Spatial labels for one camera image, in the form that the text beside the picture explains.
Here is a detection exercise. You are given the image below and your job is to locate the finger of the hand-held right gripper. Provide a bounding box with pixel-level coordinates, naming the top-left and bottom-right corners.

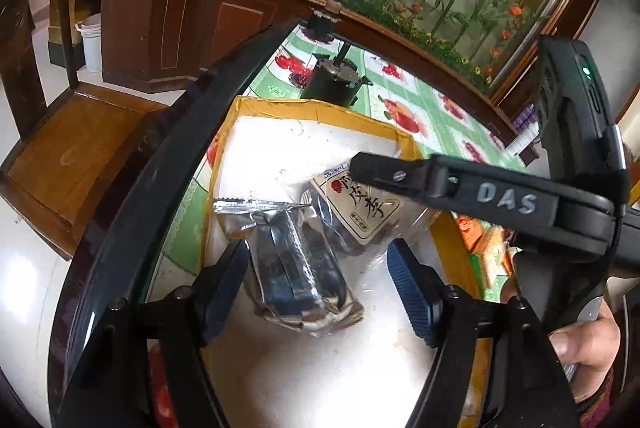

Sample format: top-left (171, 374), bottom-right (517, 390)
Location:
top-left (349, 152), bottom-right (434, 207)

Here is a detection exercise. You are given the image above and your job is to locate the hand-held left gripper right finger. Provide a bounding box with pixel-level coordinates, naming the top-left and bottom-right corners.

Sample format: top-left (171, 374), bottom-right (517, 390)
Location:
top-left (386, 238), bottom-right (587, 428)

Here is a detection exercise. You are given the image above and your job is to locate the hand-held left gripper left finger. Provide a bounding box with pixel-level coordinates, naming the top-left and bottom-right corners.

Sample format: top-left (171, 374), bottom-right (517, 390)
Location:
top-left (55, 238), bottom-right (251, 428)

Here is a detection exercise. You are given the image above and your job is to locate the clear dried plum packet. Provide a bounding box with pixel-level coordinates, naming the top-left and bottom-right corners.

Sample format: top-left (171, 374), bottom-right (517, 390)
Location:
top-left (280, 163), bottom-right (436, 259)

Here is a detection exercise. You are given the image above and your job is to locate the silver foil snack packet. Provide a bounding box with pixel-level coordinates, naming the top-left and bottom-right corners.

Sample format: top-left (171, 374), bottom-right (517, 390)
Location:
top-left (213, 198), bottom-right (366, 339)

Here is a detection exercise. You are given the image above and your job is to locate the yellow taped cardboard box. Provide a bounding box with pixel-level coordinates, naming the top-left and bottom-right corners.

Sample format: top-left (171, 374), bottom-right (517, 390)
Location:
top-left (200, 95), bottom-right (493, 428)

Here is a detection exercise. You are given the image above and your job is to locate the person's right hand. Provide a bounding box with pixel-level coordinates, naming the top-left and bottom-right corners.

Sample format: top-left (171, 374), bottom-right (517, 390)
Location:
top-left (549, 314), bottom-right (623, 405)

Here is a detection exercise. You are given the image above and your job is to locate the fruit print tablecloth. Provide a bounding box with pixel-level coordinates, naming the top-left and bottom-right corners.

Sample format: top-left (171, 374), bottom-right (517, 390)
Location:
top-left (142, 25), bottom-right (531, 428)

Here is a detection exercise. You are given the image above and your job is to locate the wooden chair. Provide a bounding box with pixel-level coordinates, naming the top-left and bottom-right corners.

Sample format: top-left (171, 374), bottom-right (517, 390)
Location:
top-left (0, 0), bottom-right (173, 259)

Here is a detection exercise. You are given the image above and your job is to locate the brown wooden cabinet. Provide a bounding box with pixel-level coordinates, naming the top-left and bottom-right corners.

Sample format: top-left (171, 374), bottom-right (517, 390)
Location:
top-left (100, 0), bottom-right (321, 93)

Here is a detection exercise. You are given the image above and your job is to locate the white plastic bucket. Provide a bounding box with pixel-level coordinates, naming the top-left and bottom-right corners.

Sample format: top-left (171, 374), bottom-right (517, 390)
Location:
top-left (75, 12), bottom-right (103, 73)

